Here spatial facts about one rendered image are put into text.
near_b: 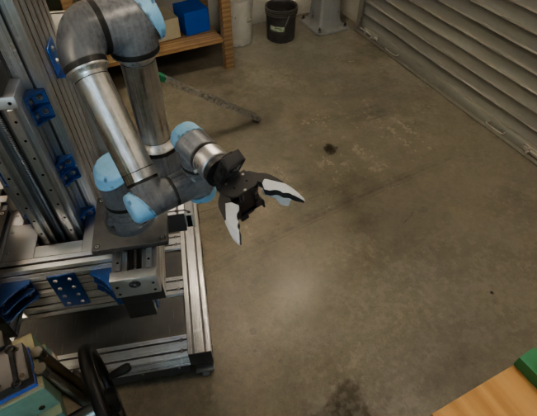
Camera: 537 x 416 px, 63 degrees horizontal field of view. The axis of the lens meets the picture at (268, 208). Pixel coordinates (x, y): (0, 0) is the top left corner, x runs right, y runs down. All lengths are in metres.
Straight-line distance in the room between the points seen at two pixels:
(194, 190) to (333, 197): 1.65
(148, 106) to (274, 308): 1.25
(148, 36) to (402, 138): 2.29
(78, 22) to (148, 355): 1.23
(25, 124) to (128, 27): 0.41
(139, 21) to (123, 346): 1.24
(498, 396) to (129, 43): 1.38
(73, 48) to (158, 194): 0.34
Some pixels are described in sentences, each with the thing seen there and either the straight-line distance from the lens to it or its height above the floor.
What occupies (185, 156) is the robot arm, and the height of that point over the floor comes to 1.22.
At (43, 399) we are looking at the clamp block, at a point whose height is 0.92.
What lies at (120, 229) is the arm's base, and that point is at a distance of 1.37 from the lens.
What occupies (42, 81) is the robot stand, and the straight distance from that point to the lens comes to 1.32.
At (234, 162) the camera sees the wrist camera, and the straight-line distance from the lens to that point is 0.81.
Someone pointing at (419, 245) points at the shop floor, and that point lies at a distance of 2.47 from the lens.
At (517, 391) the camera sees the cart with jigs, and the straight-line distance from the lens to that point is 1.58.
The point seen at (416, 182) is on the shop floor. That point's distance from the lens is 2.81.
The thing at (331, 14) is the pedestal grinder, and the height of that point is 0.14.
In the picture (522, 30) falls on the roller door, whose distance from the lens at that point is 3.18.
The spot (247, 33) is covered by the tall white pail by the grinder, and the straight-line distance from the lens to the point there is 4.04.
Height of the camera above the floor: 1.84
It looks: 47 degrees down
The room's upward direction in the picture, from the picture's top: straight up
